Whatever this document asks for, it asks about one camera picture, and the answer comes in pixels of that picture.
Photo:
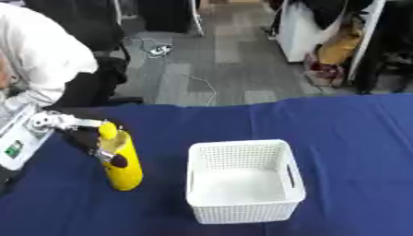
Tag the white upright panel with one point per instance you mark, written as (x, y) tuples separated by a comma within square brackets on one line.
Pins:
[(365, 37)]

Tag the black office chair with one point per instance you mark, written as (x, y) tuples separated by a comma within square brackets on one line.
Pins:
[(91, 83)]

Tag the white plastic basket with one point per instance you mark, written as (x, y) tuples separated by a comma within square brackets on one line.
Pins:
[(244, 184)]

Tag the yellow bag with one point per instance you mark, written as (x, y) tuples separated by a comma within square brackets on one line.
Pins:
[(339, 46)]

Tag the black hanging garment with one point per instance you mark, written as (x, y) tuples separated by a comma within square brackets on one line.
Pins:
[(333, 10)]

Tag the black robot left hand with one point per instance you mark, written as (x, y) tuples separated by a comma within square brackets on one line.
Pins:
[(80, 135)]

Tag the yellow bottle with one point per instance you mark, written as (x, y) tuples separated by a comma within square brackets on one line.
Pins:
[(125, 173)]

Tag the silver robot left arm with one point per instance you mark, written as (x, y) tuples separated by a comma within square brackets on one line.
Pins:
[(21, 139)]

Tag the white cabinet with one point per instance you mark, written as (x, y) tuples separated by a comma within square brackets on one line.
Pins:
[(296, 33)]

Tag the person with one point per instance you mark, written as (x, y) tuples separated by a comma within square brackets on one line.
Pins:
[(40, 52)]

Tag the red bag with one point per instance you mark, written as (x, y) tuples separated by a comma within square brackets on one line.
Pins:
[(325, 72)]

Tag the white power strip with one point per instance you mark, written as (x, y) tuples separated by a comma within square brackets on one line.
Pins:
[(160, 50)]

